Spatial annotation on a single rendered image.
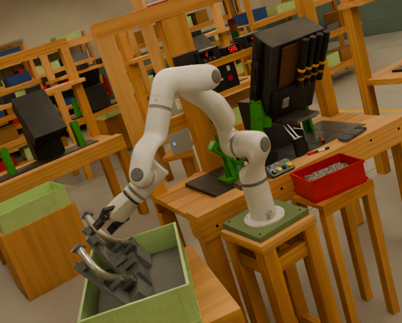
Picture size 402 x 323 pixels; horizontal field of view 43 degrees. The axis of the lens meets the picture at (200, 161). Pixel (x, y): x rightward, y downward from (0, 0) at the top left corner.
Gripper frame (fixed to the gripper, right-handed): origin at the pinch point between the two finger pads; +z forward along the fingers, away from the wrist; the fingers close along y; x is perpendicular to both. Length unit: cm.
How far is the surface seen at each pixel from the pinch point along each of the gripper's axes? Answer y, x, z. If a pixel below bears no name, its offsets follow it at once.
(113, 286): -8.5, 14.5, 13.9
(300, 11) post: -140, -85, -153
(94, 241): -10.7, -5.5, 9.9
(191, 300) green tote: -15.8, 37.9, -2.9
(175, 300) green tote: -12.9, 34.6, 0.3
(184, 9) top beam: -77, -107, -96
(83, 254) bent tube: 1.3, 1.6, 11.7
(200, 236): -80, -3, -10
